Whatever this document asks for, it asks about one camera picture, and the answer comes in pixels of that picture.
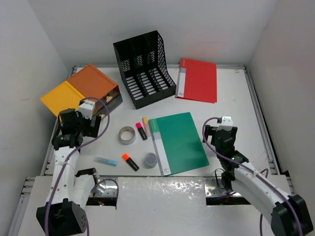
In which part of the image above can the round clear pin container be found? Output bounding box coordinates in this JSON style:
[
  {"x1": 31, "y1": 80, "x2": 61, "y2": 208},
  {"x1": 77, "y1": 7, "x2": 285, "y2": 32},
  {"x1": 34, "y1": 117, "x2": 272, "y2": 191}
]
[{"x1": 144, "y1": 152, "x2": 158, "y2": 169}]

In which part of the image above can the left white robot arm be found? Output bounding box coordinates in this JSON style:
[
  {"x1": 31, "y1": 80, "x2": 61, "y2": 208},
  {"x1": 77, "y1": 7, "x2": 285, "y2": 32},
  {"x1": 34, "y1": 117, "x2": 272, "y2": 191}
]
[{"x1": 36, "y1": 109, "x2": 101, "y2": 236}]

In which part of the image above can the yellow highlighter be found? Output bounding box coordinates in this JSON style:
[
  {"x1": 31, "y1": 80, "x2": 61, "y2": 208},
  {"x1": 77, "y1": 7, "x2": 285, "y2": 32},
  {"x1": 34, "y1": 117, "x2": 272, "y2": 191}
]
[{"x1": 142, "y1": 117, "x2": 151, "y2": 137}]

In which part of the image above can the purple cable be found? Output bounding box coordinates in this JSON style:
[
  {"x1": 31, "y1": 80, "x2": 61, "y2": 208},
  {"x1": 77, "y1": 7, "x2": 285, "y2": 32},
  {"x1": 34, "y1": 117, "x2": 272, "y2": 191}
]
[
  {"x1": 202, "y1": 117, "x2": 303, "y2": 236},
  {"x1": 45, "y1": 97, "x2": 111, "y2": 236}
]

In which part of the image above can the pink highlighter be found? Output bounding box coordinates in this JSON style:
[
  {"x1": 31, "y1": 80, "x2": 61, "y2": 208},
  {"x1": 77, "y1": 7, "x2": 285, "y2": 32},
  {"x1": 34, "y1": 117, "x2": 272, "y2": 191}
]
[{"x1": 136, "y1": 122, "x2": 148, "y2": 140}]

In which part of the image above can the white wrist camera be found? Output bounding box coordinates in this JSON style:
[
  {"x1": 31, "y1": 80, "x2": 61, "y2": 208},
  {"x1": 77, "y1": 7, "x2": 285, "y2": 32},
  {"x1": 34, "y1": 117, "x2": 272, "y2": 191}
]
[
  {"x1": 218, "y1": 116, "x2": 233, "y2": 131},
  {"x1": 78, "y1": 100, "x2": 95, "y2": 119}
]

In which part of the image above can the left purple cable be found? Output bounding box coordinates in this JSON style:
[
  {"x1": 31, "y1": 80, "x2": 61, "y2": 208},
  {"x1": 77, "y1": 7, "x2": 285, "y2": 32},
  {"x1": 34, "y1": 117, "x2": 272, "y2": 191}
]
[{"x1": 45, "y1": 97, "x2": 111, "y2": 236}]

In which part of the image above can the orange highlighter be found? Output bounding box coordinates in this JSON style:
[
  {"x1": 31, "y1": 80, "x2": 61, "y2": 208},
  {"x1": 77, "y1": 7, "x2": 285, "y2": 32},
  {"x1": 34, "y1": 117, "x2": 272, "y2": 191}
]
[{"x1": 122, "y1": 153, "x2": 139, "y2": 172}]

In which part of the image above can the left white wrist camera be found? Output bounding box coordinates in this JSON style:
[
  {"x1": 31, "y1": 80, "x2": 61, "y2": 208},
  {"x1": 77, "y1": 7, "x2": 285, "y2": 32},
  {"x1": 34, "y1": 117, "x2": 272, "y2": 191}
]
[{"x1": 78, "y1": 100, "x2": 95, "y2": 119}]

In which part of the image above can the white foreground board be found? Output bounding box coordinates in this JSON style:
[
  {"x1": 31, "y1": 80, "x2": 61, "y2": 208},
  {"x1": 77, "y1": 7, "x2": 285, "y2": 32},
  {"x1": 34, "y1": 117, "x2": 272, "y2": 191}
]
[{"x1": 7, "y1": 175, "x2": 306, "y2": 236}]

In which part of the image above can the green clip folder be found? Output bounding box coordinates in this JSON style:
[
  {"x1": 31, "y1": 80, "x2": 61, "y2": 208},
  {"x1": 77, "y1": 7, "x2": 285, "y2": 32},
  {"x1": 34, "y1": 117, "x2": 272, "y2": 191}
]
[{"x1": 149, "y1": 112, "x2": 209, "y2": 176}]

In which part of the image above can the clear tape roll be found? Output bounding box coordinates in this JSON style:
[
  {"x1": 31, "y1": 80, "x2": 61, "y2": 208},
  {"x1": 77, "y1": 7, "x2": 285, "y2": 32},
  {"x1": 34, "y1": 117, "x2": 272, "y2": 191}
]
[{"x1": 119, "y1": 126, "x2": 136, "y2": 145}]

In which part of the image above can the orange drawer cabinet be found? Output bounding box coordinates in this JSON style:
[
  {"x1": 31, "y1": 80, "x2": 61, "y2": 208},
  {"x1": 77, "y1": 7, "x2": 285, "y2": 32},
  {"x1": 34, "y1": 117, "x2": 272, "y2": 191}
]
[{"x1": 67, "y1": 64, "x2": 121, "y2": 104}]

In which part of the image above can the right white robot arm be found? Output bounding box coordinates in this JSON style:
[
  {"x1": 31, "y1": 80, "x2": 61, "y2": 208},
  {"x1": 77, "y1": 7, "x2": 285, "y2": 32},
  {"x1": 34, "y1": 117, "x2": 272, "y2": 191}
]
[{"x1": 202, "y1": 124, "x2": 314, "y2": 236}]

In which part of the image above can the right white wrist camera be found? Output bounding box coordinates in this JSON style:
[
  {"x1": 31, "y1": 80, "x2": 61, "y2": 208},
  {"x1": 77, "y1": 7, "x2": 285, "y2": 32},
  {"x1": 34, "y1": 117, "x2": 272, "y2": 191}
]
[{"x1": 218, "y1": 116, "x2": 233, "y2": 131}]

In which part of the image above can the black file organizer rack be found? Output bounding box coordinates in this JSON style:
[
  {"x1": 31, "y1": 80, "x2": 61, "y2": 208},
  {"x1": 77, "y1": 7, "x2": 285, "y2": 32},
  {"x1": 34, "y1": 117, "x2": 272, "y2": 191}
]
[{"x1": 113, "y1": 30, "x2": 176, "y2": 109}]

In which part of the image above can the yellow drawer cabinet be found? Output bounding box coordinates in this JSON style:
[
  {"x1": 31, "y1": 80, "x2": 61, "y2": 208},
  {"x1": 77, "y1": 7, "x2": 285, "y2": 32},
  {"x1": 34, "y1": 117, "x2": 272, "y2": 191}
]
[{"x1": 40, "y1": 81, "x2": 85, "y2": 117}]

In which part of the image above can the red folder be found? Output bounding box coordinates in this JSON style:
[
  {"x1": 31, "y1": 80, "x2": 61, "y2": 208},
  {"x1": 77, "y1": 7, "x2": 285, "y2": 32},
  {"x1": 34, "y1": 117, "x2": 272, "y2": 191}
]
[{"x1": 175, "y1": 58, "x2": 217, "y2": 103}]

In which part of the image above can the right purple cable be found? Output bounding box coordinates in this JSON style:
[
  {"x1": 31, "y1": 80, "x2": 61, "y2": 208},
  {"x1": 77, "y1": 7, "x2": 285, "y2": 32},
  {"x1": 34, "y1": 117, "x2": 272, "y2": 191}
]
[{"x1": 202, "y1": 117, "x2": 303, "y2": 236}]

